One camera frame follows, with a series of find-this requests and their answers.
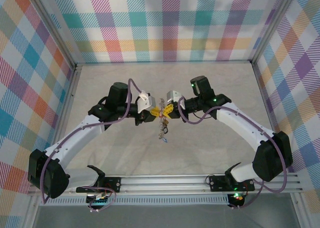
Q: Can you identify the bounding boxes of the small keychain object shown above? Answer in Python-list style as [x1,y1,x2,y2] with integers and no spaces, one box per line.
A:
[156,97,171,139]

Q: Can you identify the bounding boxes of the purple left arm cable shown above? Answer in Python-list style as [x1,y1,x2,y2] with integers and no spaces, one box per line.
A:
[41,78,143,213]

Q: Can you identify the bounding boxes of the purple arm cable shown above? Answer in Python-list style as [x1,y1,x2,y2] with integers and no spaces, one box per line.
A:
[41,78,143,213]
[177,96,289,210]

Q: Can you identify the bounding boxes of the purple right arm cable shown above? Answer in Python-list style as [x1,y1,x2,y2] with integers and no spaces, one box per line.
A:
[177,96,289,210]

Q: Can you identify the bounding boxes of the aluminium frame crossbar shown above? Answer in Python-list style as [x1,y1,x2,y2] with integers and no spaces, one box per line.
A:
[74,60,254,67]

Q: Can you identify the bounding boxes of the aluminium frame side rail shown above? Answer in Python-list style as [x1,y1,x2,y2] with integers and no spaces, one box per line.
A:
[26,63,83,228]
[251,62,312,228]

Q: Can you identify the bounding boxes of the aluminium mounting rail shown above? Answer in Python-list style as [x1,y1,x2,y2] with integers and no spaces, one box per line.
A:
[27,174,300,196]

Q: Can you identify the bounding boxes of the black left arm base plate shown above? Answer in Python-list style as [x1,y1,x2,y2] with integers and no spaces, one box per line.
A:
[76,177,122,194]

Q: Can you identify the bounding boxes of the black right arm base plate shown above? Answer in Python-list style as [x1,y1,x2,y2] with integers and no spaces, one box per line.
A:
[209,174,255,192]

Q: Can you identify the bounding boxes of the white slotted cable duct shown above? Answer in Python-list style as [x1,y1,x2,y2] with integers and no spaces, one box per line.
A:
[49,195,230,206]

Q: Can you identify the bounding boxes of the aluminium frame post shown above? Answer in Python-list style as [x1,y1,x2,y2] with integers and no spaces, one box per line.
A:
[29,0,78,69]
[249,0,301,64]

